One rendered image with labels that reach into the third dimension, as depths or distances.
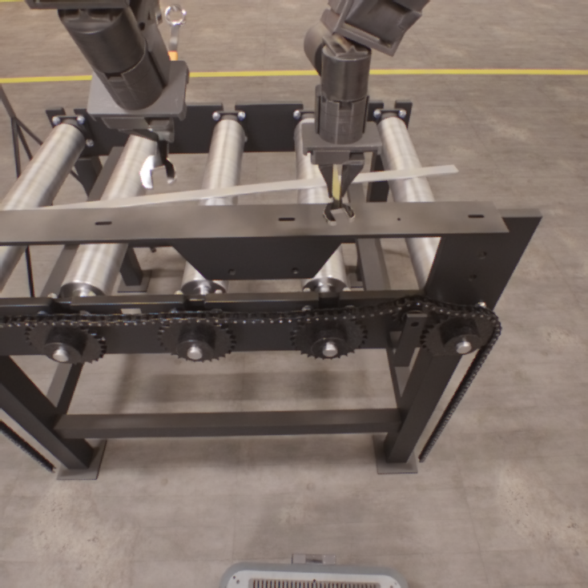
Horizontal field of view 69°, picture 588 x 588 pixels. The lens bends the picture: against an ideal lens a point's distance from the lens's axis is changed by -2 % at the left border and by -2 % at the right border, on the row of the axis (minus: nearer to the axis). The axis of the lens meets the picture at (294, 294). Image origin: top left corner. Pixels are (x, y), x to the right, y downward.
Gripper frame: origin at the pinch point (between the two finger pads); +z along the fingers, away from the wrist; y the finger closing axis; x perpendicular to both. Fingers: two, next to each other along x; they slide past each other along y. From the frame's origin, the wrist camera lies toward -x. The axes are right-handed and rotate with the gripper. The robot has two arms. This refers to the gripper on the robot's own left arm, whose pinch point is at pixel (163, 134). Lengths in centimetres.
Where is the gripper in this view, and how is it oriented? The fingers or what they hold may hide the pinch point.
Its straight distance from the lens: 59.9
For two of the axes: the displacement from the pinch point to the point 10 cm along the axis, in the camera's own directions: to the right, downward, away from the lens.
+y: -10.0, -0.2, 0.3
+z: 0.2, 2.0, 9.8
